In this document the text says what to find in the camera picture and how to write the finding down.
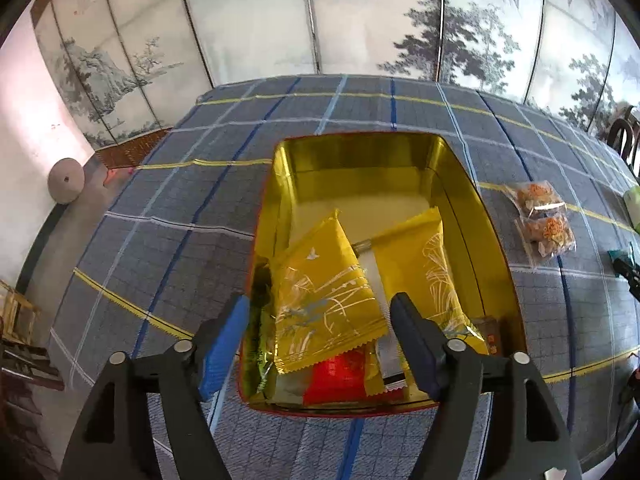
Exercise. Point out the dark wooden furniture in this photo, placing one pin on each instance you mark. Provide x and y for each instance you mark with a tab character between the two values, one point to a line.
30	365

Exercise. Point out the small green candy packet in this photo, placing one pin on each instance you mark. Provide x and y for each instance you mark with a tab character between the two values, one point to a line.
260	325

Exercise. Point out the grey round disc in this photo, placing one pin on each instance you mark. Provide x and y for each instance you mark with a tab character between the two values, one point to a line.
66	180

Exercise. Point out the red snack packet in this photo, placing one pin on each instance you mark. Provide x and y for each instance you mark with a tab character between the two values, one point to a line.
335	380

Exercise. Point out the brown sesame candy packet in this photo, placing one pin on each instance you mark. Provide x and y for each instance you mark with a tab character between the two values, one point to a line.
492	337

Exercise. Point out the red and gold tin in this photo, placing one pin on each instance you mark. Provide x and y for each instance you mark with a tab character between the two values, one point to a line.
350	180

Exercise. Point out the dark wooden chair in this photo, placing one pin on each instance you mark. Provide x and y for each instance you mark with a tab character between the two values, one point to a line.
625	135

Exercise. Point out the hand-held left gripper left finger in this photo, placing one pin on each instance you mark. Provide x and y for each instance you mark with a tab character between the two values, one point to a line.
225	355

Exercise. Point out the silver snack packet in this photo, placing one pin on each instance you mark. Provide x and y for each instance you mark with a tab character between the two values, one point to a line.
372	275

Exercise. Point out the light wooden stool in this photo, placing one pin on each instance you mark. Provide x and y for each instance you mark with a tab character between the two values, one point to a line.
17	310

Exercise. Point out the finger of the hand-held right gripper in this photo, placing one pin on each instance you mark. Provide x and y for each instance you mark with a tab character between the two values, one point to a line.
627	272

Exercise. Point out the yellow snack packet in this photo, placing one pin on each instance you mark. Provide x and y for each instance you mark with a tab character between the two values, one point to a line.
325	300
425	270

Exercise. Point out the clear peanut snack packet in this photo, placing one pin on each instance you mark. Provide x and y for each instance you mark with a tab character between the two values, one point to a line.
535	196
550	234

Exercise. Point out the green tissue pack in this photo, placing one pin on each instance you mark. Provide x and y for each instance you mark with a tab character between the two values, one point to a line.
633	207

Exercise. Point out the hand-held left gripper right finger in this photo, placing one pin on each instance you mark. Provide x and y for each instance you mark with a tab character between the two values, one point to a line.
415	355

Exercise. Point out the blue plaid tablecloth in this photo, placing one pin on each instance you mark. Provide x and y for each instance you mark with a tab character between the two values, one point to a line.
175	240

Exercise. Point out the painted folding screen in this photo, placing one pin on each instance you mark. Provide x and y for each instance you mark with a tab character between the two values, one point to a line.
250	20

